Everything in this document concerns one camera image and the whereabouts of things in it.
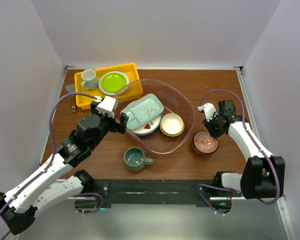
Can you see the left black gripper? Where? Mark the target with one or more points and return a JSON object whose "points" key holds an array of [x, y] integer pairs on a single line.
{"points": [[115, 126]]}

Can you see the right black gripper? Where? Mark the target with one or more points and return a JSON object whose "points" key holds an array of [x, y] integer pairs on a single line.
{"points": [[208, 124]]}

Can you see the red brown bottom bowl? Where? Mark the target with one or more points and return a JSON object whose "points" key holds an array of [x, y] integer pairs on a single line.
{"points": [[202, 139]]}

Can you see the watermelon pattern plate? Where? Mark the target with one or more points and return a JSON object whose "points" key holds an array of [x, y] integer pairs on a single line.
{"points": [[146, 129], [156, 119]]}

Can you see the light blue rectangular dish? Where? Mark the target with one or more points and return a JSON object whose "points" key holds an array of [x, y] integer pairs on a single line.
{"points": [[143, 110]]}

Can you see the brown beige glazed bowl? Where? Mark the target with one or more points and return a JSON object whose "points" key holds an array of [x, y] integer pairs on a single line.
{"points": [[205, 151]]}

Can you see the teal ceramic mug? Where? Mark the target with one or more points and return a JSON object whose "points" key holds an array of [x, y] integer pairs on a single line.
{"points": [[135, 159]]}

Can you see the dark bowl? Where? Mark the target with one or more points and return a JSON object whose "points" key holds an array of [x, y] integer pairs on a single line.
{"points": [[172, 123]]}

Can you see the yellow blue patterned bowl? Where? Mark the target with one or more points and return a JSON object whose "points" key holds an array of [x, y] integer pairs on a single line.
{"points": [[172, 135]]}

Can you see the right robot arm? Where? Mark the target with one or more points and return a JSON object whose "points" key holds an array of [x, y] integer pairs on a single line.
{"points": [[263, 174]]}

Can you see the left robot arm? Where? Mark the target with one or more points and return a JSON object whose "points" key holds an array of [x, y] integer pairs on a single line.
{"points": [[17, 208]]}

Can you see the clear plastic bin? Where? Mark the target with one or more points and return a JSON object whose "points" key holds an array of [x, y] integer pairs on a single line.
{"points": [[173, 101]]}

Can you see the grey rimmed plate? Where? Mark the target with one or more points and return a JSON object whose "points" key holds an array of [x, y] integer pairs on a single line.
{"points": [[107, 93]]}

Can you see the lime green plate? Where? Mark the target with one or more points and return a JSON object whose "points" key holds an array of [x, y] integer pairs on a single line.
{"points": [[114, 82]]}

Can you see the light blue white mug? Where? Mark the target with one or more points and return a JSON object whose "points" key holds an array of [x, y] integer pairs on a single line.
{"points": [[89, 79]]}

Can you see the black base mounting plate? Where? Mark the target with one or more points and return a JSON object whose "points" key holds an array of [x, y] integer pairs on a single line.
{"points": [[161, 192]]}

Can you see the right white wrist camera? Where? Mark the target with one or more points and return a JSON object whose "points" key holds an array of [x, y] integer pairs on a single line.
{"points": [[209, 110]]}

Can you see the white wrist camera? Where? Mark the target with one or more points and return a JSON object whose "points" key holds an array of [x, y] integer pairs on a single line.
{"points": [[106, 105], [209, 110]]}

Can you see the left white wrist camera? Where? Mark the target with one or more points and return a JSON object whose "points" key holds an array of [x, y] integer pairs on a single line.
{"points": [[106, 105]]}

